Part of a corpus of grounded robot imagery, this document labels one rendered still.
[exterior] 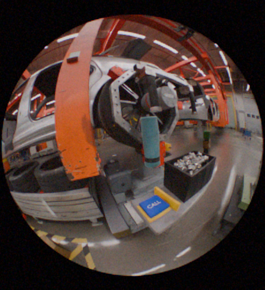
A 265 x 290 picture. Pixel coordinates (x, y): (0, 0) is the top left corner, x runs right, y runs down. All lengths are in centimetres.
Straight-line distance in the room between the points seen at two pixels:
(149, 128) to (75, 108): 33
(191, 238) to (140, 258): 36
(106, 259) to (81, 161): 68
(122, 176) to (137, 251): 59
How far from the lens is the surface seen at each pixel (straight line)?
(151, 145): 44
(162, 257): 72
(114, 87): 53
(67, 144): 38
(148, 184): 78
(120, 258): 73
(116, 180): 62
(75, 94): 41
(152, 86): 35
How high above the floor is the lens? 71
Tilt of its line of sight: 13 degrees down
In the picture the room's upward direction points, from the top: 7 degrees counter-clockwise
